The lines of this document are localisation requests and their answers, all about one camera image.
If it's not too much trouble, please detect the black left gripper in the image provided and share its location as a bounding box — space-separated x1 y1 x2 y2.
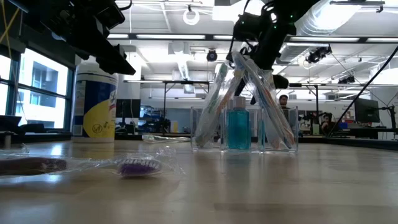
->
43 0 137 77

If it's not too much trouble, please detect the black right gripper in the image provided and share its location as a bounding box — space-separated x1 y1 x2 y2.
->
226 11 297 97

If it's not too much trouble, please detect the blue toothbrush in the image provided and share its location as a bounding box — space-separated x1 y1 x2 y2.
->
231 51 295 149

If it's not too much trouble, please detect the yellow orange toothbrush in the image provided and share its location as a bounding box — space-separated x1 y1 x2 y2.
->
245 58 296 149

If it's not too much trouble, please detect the clear acrylic organizer box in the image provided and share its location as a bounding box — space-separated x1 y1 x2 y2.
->
190 105 300 154

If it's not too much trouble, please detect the person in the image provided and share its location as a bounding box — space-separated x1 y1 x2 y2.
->
278 94 299 138
320 113 335 133

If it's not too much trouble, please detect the Lysol wipes canister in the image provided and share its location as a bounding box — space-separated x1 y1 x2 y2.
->
70 60 119 144

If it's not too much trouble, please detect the dark computer monitor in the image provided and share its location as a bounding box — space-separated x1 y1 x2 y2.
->
116 98 141 118
353 98 381 124

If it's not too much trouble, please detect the large dark-framed window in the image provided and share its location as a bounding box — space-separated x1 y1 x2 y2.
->
0 46 75 131

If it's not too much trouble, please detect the long ceiling light strip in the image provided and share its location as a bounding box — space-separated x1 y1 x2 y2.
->
107 30 398 44

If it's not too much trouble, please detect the black background rig frame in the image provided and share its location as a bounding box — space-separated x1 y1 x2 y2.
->
161 80 321 131

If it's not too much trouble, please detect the silver ventilation duct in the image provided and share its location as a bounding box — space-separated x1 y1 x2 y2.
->
295 0 386 63

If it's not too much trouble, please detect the white ceiling ring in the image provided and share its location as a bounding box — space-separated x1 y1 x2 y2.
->
182 8 200 26

